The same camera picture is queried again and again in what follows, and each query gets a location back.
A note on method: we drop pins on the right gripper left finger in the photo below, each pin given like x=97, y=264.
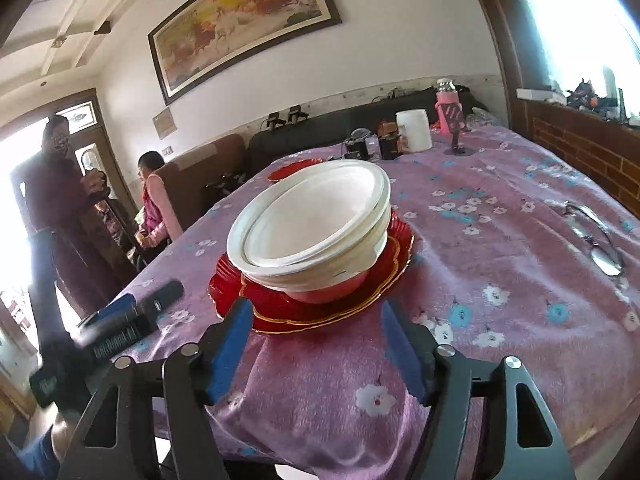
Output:
x=115, y=436

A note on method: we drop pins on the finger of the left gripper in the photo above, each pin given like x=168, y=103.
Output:
x=103, y=340
x=162, y=298

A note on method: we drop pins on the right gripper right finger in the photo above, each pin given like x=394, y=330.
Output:
x=519, y=438

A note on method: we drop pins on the white bowl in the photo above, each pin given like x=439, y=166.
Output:
x=300, y=220

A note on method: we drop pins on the beige bowl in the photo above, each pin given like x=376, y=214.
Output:
x=342, y=265

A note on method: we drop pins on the seated person in pink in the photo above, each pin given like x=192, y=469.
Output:
x=160, y=225

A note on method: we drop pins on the large red glass plate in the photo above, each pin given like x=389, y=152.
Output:
x=223, y=287

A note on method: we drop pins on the red glass plate gold rim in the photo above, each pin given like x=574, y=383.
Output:
x=274, y=312

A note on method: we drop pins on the brown armchair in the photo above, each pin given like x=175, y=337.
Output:
x=186, y=177

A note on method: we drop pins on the pink bowl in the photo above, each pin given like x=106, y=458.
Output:
x=331, y=293

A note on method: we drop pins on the purple floral tablecloth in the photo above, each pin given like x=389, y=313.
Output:
x=495, y=272

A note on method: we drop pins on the standing person dark clothes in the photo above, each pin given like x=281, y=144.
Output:
x=93, y=269

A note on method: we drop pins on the small red glass plate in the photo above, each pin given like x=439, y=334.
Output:
x=292, y=168

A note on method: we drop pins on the eyeglasses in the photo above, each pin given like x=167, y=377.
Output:
x=589, y=228

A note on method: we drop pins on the black sofa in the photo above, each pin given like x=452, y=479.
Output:
x=333, y=128

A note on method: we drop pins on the dark jar red label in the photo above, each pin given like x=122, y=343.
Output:
x=389, y=146

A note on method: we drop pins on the black phone stand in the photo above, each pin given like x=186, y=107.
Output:
x=456, y=129

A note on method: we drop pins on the pink water bottle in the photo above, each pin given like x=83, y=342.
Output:
x=446, y=92

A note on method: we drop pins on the framed horse painting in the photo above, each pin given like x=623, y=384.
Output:
x=204, y=37

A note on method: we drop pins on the window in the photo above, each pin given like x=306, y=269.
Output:
x=595, y=41

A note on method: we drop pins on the wall plaque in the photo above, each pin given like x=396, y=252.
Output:
x=164, y=123

